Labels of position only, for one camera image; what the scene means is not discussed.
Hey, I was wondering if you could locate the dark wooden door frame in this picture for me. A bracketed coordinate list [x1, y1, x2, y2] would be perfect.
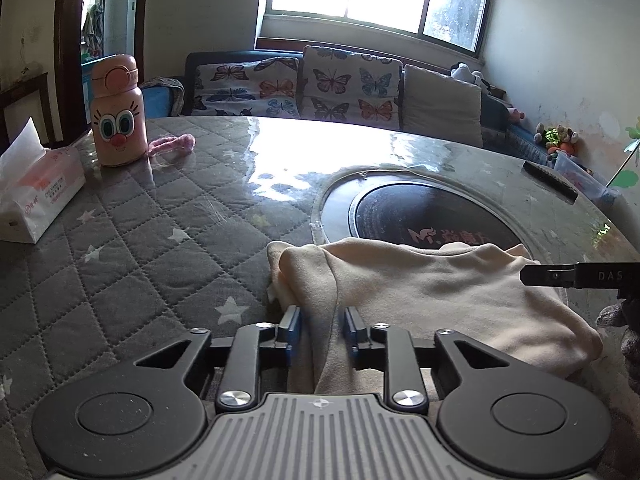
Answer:
[54, 0, 152, 142]

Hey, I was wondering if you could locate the beige cloth garment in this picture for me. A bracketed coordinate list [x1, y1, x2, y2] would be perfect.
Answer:
[266, 237, 603, 396]

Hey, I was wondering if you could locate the white tissue pack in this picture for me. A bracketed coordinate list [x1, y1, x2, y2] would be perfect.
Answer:
[0, 117, 86, 245]

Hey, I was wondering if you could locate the white plush toy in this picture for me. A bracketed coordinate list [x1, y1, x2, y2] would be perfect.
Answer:
[450, 62, 486, 87]

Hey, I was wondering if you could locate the dark sofa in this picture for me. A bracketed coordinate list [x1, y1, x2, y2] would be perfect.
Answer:
[184, 49, 553, 162]

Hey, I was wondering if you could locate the grey knitted blanket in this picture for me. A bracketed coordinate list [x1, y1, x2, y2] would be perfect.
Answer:
[141, 76, 187, 113]

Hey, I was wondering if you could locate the plain beige cushion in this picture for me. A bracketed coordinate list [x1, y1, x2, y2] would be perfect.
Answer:
[401, 64, 485, 148]

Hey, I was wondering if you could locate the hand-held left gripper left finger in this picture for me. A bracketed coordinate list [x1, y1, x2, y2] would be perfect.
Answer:
[134, 305, 303, 413]

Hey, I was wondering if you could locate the pink fluffy hair tie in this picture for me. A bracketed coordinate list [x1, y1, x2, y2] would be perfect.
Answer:
[146, 133, 196, 158]

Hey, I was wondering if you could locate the group of small plush toys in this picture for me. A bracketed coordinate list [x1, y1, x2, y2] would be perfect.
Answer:
[532, 122, 582, 155]

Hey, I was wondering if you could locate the blue cloth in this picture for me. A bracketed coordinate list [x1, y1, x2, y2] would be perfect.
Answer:
[141, 85, 185, 119]

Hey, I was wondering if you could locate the clear plastic box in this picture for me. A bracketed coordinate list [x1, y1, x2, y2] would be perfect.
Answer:
[551, 151, 622, 207]

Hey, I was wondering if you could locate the dark wooden chair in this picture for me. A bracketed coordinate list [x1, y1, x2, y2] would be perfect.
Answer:
[0, 72, 57, 150]

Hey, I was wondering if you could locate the grey quilted table cover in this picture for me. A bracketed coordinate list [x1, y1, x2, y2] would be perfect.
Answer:
[0, 115, 640, 480]

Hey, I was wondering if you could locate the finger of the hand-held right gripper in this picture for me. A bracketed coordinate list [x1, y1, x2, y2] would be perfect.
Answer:
[520, 261, 640, 291]

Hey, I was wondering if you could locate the black ribbed bar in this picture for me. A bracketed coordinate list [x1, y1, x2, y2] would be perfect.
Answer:
[522, 160, 579, 202]

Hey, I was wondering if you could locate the round built-in cooktop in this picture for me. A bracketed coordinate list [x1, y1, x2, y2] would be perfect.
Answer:
[311, 162, 540, 262]

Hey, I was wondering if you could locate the pink cartoon face bottle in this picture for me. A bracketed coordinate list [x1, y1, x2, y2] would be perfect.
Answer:
[89, 54, 147, 168]

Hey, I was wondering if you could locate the butterfly print cushion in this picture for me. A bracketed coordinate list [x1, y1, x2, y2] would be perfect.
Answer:
[191, 57, 303, 120]
[299, 45, 405, 130]

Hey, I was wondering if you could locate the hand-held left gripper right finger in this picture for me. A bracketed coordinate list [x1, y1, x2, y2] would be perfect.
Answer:
[344, 306, 512, 415]

